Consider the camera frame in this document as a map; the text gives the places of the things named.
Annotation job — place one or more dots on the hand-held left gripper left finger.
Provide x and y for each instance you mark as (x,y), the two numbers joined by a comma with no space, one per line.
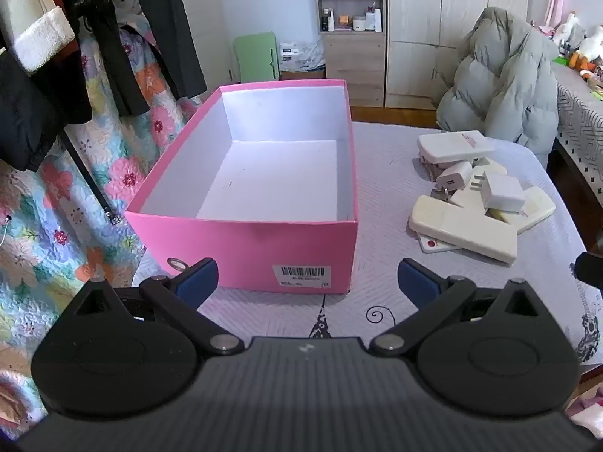
(200,278)

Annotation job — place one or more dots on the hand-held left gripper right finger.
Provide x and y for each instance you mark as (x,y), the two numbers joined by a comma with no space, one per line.
(417,280)

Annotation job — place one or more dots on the thin white remote control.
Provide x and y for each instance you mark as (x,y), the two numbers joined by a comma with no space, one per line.
(433,244)

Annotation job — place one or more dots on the pink cardboard box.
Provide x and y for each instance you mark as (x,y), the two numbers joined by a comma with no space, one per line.
(245,249)

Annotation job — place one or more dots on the small white charger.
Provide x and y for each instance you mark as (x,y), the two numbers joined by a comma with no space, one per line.
(453,176)

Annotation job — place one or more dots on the white cube charger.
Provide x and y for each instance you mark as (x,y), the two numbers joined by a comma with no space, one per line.
(504,193)

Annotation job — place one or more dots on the white power bank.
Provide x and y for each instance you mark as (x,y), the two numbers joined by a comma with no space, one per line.
(454,146)

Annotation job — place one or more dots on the dark wooden table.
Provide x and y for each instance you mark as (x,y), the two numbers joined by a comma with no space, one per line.
(567,183)

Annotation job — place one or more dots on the black belt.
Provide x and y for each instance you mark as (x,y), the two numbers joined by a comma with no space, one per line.
(89,179)

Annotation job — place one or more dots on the geometric patterned tablecloth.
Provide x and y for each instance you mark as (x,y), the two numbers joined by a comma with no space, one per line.
(582,117)

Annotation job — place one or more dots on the floral quilt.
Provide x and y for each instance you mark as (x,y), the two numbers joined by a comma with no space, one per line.
(47,245)

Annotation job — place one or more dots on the grey puffer jacket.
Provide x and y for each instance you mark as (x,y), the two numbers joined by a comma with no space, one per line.
(504,80)

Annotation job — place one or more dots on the white plush toy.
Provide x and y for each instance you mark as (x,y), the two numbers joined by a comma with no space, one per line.
(592,44)
(567,28)

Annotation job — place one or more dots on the green folding stool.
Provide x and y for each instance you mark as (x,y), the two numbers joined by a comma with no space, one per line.
(254,59)

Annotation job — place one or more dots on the brown cardboard box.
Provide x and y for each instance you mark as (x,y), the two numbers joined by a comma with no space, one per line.
(301,75)

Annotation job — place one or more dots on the wooden shelf cabinet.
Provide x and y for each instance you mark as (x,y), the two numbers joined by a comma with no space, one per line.
(351,56)

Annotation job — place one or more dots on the black jacket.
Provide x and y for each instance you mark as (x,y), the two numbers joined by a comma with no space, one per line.
(33,113)

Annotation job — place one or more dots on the white and blue plastic packages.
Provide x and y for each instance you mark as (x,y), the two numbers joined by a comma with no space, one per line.
(301,54)

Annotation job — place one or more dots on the light wooden wardrobe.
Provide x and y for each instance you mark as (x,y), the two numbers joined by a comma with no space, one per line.
(447,33)

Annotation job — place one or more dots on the black hanging garment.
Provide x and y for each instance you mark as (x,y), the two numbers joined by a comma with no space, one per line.
(155,33)

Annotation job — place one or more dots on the white jar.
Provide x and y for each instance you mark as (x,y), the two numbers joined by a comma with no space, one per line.
(359,24)

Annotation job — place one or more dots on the white bottle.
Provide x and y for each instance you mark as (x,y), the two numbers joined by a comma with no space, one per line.
(373,20)

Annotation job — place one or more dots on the small orange box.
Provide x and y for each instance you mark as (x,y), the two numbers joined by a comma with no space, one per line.
(344,20)

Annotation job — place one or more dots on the cream coat with fleece cuff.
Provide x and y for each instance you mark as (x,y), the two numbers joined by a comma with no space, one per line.
(42,40)

